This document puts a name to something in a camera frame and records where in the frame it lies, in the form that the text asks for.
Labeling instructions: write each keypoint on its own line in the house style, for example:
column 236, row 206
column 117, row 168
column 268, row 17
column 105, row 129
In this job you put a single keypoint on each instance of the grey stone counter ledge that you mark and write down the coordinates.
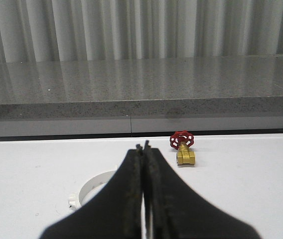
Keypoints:
column 151, row 96

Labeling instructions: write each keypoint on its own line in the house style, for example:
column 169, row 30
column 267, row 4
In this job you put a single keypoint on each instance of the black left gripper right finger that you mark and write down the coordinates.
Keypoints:
column 174, row 211

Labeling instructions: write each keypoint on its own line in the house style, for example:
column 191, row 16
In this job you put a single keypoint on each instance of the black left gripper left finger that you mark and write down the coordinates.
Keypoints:
column 113, row 213

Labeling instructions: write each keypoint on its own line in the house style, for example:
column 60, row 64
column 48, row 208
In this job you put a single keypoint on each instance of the brass valve red handwheel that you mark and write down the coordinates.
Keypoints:
column 182, row 141

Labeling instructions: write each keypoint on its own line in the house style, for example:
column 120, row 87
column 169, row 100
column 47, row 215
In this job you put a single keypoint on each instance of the white half pipe clamp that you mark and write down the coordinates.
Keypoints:
column 76, row 200

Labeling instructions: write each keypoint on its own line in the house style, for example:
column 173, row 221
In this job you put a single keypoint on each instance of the grey pleated curtain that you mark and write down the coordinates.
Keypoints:
column 64, row 30

